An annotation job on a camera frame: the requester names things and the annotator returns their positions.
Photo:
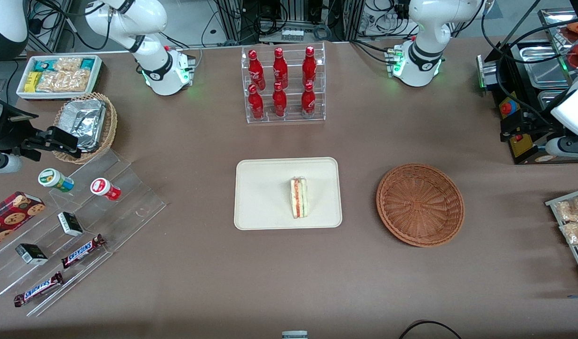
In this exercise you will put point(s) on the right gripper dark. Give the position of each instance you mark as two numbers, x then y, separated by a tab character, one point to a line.
10	133

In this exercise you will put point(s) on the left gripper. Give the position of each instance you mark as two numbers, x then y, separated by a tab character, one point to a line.
536	125

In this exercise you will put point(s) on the triangular sandwich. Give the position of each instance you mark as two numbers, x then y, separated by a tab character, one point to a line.
299	197

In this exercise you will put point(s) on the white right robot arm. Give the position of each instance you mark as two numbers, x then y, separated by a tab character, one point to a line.
152	66

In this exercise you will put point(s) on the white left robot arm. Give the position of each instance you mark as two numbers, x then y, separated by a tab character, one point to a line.
425	28

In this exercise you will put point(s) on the light wicker basket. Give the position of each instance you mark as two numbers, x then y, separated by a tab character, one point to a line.
111	127

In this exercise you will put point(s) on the steel tray with red food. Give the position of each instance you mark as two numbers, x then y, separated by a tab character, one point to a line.
555	21

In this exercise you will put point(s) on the brown wicker basket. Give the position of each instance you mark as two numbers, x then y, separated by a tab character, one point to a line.
420	205

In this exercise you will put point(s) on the cream rectangular tray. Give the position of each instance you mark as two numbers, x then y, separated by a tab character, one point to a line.
265	193

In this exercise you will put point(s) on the yellow emergency stop box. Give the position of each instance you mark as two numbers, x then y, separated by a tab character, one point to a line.
508	107

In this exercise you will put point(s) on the black food warmer cabinet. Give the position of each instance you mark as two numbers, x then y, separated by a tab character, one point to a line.
529	99

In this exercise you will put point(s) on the green lid snack cup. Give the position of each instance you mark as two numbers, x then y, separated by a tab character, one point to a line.
51	178

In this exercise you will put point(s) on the aluminium foil containers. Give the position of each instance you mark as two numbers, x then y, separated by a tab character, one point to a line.
84	120

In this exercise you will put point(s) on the steel food pan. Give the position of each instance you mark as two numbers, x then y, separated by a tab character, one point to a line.
550	100
545	68

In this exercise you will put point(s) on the white plastic snack bin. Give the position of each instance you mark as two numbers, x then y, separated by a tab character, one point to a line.
58	96

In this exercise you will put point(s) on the silver box with green light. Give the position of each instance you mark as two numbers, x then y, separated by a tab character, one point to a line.
486	75

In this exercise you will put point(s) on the large clear cracker bag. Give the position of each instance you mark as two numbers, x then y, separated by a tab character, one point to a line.
63	81

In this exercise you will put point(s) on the yellow snack packet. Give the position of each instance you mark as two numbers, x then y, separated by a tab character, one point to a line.
32	81

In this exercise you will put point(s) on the red lid snack cup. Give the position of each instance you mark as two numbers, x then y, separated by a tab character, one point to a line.
101	187

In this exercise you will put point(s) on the teal snack packet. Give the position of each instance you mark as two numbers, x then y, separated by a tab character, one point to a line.
44	65

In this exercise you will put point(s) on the red cookie box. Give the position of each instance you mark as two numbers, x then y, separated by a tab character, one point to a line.
11	216

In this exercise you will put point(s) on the small clear cracker bag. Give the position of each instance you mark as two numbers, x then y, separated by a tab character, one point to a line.
68	63

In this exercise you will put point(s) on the small dark box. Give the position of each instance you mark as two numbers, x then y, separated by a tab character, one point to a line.
70	223
31	254

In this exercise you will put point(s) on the clear bag of snacks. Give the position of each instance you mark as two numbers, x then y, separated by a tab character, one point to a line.
571	209
576	232

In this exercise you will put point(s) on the clear acrylic stepped display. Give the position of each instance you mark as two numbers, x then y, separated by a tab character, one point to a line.
129	212

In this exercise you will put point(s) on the Snickers chocolate bar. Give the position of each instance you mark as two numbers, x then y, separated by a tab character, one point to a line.
82	251
38	289

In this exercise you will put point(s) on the red soda bottle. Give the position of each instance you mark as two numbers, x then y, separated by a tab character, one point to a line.
309	66
308	101
255	70
279	102
255	104
280	68

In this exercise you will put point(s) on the clear acrylic bottle rack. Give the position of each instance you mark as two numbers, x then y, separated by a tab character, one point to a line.
293	120

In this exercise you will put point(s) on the white power strip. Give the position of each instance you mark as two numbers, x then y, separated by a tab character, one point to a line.
292	34

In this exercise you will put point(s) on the grey object at table edge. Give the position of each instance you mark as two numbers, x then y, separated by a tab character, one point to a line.
294	335

